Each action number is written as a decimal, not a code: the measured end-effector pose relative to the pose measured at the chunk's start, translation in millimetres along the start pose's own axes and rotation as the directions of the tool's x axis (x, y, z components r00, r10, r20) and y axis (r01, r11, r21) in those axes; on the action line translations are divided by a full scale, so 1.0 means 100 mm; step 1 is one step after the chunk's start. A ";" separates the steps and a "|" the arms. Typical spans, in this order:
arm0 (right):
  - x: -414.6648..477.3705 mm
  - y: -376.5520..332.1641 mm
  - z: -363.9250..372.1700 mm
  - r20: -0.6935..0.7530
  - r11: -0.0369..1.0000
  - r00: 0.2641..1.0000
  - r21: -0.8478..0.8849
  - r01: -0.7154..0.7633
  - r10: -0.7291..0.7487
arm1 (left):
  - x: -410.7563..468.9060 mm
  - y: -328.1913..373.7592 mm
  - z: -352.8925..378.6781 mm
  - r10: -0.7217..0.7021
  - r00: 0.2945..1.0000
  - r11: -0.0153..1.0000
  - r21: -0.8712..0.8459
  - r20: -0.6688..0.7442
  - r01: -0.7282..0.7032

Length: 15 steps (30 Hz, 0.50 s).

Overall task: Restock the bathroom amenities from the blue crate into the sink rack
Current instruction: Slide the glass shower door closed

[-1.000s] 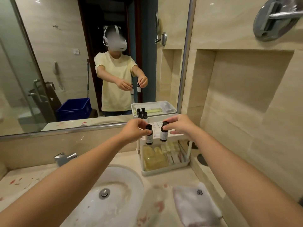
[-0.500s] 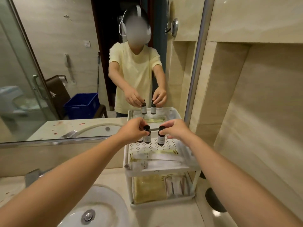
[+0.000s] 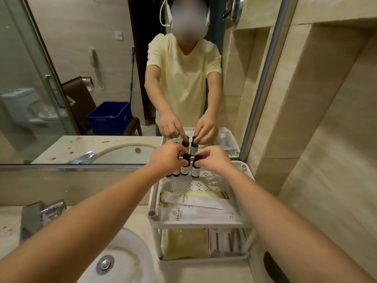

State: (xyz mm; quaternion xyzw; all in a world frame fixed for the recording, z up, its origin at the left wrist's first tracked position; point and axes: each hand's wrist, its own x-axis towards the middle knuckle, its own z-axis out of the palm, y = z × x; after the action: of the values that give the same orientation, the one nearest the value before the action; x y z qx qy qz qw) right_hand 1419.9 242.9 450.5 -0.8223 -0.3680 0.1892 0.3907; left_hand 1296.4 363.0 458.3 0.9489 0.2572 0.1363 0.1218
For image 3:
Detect person's left hand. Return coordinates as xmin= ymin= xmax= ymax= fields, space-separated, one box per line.
xmin=149 ymin=141 xmax=190 ymax=177

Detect person's right hand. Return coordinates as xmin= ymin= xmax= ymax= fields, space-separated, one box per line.
xmin=194 ymin=145 xmax=237 ymax=176

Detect person's right forearm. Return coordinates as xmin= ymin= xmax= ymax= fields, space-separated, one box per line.
xmin=225 ymin=169 xmax=377 ymax=283

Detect person's left forearm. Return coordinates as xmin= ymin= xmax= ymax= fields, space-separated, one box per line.
xmin=0 ymin=162 xmax=165 ymax=283

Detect white plastic tiered rack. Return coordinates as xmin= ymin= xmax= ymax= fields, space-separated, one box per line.
xmin=147 ymin=160 xmax=257 ymax=262

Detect pale yellow flat packet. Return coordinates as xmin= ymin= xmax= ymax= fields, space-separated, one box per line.
xmin=186 ymin=190 xmax=229 ymax=201

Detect long white paper sachet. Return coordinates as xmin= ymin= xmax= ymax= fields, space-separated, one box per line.
xmin=160 ymin=205 xmax=242 ymax=225

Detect clear wrapped toothbrush packets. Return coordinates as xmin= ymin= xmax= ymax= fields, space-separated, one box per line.
xmin=208 ymin=228 xmax=244 ymax=257

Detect yellow folded cloth pack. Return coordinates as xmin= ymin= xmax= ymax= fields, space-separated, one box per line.
xmin=163 ymin=229 xmax=210 ymax=260

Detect blue plastic crate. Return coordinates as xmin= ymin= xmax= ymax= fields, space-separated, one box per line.
xmin=86 ymin=101 xmax=133 ymax=136

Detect white ceramic sink basin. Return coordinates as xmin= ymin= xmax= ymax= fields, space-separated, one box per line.
xmin=76 ymin=227 xmax=157 ymax=283

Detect chrome sink drain plug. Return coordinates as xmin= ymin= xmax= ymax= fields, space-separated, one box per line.
xmin=96 ymin=255 xmax=115 ymax=276

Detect chrome sink faucet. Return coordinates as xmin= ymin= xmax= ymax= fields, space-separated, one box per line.
xmin=19 ymin=199 xmax=68 ymax=244

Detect large wall mirror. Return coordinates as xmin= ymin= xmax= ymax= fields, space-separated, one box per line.
xmin=0 ymin=0 xmax=285 ymax=166

